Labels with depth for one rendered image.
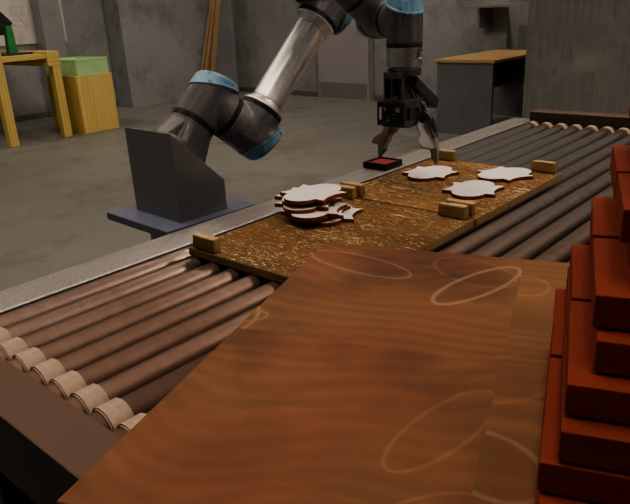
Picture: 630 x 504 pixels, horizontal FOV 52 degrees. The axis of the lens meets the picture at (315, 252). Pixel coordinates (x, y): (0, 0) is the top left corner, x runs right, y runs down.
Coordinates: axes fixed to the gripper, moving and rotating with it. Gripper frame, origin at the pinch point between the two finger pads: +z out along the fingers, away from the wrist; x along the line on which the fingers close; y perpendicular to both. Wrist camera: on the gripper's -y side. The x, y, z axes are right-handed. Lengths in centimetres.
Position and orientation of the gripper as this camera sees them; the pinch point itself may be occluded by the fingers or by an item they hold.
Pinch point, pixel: (409, 160)
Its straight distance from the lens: 148.5
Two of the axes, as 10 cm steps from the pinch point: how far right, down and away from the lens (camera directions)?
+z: 0.4, 9.4, 3.4
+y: -6.5, 2.8, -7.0
